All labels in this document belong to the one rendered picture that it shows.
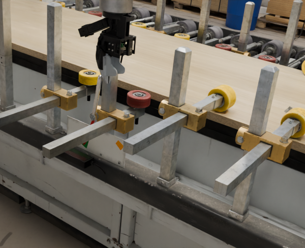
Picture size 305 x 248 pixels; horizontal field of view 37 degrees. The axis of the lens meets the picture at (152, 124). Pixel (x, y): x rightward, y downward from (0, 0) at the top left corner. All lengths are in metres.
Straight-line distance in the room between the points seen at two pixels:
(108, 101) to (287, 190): 0.63
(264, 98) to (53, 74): 0.76
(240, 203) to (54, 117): 0.74
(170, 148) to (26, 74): 0.92
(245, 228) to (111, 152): 0.50
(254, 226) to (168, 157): 0.31
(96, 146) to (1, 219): 1.02
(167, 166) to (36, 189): 1.09
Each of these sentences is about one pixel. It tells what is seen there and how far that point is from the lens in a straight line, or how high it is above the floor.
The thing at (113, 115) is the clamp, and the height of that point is 0.87.
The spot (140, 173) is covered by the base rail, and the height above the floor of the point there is 0.70.
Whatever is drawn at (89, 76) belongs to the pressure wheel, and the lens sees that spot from 1.65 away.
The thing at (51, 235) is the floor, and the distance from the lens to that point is 2.31.
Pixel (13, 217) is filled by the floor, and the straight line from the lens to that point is 2.43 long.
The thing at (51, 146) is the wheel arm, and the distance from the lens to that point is 1.26.
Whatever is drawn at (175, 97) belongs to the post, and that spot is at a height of 1.00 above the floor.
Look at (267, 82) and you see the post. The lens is 1.14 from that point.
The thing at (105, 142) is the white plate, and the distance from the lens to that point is 1.49.
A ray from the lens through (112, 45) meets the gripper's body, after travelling 1.26.
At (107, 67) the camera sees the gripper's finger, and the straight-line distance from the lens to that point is 1.29.
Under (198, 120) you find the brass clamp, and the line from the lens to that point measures 1.25.
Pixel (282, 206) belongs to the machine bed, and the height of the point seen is 0.66.
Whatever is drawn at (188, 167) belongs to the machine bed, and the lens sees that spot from 1.61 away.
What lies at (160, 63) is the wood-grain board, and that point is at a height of 0.90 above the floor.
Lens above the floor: 1.46
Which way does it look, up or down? 25 degrees down
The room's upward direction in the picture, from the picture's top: 6 degrees clockwise
